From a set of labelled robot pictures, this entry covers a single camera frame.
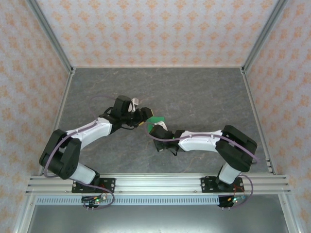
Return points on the aluminium frame leg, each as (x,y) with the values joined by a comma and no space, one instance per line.
(24,216)
(290,216)

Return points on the aluminium corner post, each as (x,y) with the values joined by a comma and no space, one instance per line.
(263,36)
(52,36)

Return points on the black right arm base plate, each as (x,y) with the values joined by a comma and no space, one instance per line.
(209,185)

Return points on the grey metal shelf panel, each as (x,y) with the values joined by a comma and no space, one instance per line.
(158,218)

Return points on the green paper sheet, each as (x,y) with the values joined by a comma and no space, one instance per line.
(156,120)

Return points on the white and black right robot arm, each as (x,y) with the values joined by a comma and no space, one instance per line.
(233,150)

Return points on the aluminium table side rail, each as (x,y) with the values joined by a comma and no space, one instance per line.
(255,109)
(60,114)

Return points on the aluminium extrusion mounting beam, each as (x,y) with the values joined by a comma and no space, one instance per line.
(158,184)

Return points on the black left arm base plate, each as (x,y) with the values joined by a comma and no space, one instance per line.
(109,185)

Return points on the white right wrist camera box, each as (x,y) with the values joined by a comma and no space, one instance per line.
(161,126)

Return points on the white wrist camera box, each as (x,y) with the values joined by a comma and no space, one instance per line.
(134,104)
(161,126)

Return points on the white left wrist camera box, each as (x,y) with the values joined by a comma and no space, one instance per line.
(134,104)

